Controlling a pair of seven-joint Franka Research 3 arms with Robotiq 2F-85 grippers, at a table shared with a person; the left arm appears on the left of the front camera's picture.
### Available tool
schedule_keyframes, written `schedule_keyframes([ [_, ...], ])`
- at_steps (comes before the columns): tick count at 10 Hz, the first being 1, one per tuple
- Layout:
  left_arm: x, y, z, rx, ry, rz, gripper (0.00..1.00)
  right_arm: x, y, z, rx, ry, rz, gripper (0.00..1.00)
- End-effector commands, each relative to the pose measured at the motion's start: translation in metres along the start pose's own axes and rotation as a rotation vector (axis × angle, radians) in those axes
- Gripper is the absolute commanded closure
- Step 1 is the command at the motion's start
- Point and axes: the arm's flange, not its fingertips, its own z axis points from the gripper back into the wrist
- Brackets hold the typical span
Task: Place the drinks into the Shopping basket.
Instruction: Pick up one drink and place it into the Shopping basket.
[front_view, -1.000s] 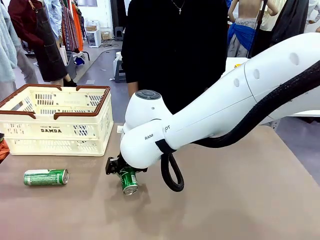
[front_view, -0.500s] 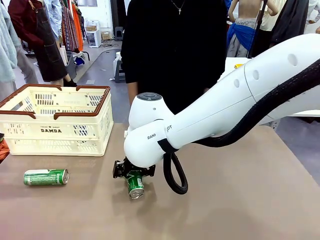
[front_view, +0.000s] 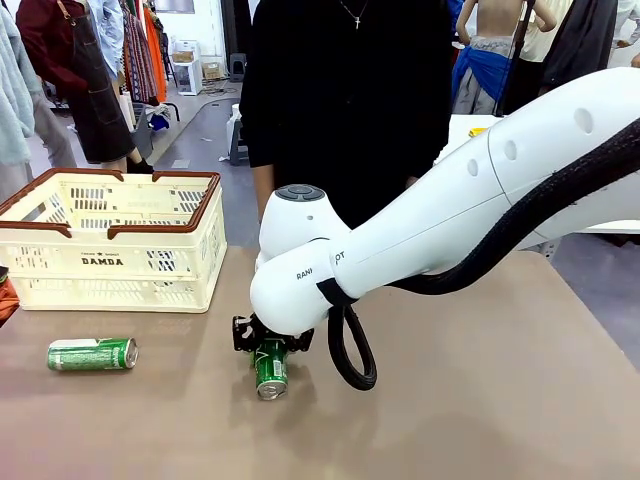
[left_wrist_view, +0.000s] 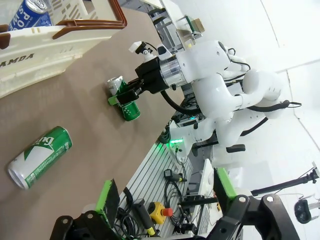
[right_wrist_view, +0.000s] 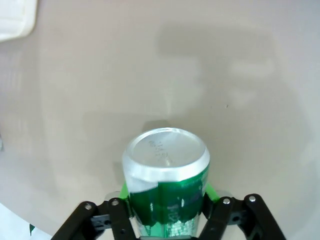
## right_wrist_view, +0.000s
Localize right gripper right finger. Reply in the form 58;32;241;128
197;183;287;240

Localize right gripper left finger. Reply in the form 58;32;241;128
51;183;141;240

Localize green drink can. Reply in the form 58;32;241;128
121;127;211;238

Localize cream shopping basket brown rim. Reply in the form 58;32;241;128
0;0;38;43

